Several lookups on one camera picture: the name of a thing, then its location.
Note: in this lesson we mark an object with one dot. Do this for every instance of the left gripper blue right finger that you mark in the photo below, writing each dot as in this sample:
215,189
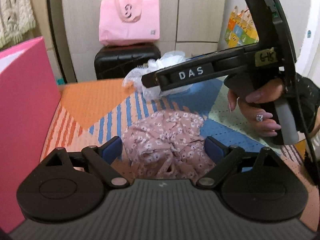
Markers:
226,160

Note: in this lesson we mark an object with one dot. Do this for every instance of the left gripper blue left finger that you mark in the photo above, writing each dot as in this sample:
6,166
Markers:
100,158

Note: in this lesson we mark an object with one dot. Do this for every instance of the pink floral cloth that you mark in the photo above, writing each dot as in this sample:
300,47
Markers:
167,145

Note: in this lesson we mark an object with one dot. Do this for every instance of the white mesh bath puff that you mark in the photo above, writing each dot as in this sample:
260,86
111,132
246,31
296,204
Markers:
143,80

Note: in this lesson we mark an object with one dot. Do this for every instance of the person's right hand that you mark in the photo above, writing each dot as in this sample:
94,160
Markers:
261,120

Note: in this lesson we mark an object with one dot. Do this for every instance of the colourful hanging paper bag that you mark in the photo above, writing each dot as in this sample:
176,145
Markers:
240,29

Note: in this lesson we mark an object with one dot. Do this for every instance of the beige wooden wardrobe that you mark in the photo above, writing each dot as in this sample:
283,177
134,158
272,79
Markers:
75,30

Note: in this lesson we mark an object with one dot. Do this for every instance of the white door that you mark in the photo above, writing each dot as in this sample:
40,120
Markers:
308,60

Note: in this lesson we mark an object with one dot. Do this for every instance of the pink storage box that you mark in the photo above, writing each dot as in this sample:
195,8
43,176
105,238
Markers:
29,98

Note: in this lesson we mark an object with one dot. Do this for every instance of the black suitcase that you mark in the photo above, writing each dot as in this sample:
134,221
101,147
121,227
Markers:
116,62

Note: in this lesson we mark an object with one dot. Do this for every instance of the pink tote bag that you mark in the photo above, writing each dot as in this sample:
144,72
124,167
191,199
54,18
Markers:
128,22

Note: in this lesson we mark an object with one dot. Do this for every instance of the cream knit cardigan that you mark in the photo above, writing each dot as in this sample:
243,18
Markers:
17,19

